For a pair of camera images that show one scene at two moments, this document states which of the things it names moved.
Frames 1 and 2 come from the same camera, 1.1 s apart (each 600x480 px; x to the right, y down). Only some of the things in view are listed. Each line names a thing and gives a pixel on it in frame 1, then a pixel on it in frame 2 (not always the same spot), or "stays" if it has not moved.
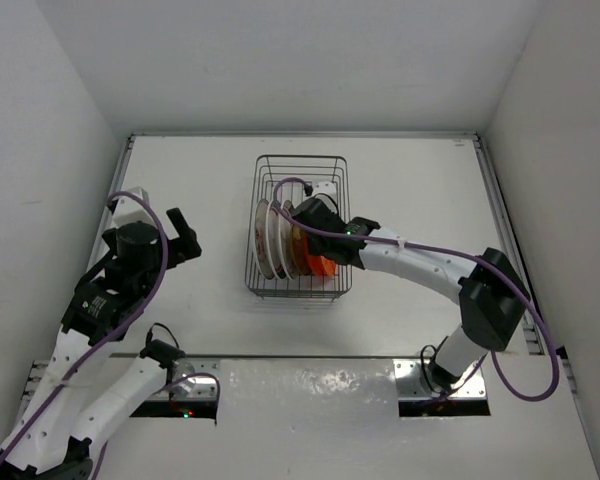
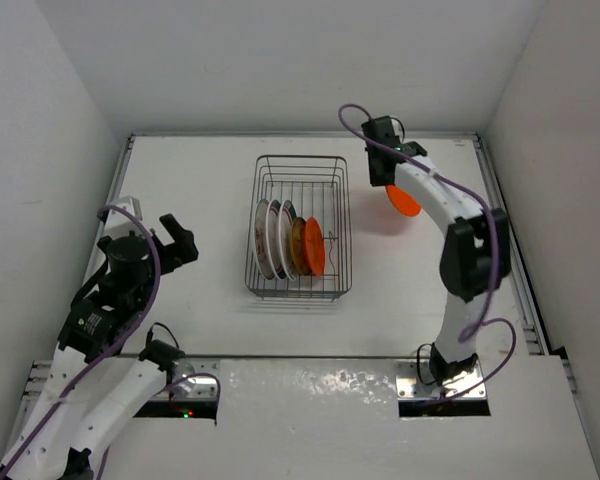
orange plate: [321, 266] → [403, 201]
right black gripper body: [316, 248] → [376, 180]
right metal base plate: [410, 383] stays
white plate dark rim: [284, 242] stays
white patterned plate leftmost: [260, 237] stays
